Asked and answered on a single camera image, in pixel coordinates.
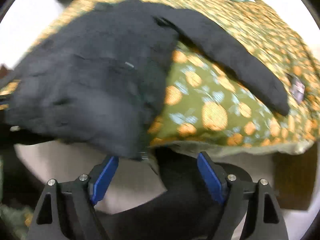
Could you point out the dark brown wooden furniture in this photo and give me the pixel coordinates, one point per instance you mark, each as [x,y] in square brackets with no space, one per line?
[295,177]

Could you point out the small purple packet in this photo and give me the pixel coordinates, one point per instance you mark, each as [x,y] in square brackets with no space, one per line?
[297,88]

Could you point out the black puffer jacket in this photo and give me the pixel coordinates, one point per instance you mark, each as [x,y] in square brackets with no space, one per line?
[101,78]

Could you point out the green orange leaf bedspread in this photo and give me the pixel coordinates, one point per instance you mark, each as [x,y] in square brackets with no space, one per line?
[206,109]

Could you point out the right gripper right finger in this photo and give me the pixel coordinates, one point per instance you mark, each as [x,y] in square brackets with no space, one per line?
[239,198]

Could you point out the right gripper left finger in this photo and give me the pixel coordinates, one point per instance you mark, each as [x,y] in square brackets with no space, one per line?
[66,210]

